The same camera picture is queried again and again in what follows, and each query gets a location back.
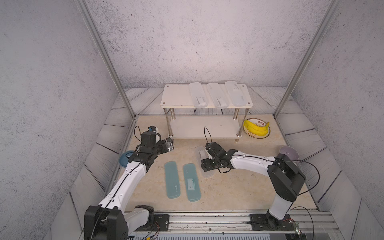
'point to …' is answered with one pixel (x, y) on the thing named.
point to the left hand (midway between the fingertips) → (168, 142)
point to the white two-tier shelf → (173, 96)
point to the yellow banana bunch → (256, 129)
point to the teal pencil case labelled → (191, 181)
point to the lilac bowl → (289, 151)
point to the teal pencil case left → (172, 180)
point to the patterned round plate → (258, 122)
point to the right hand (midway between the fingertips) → (206, 165)
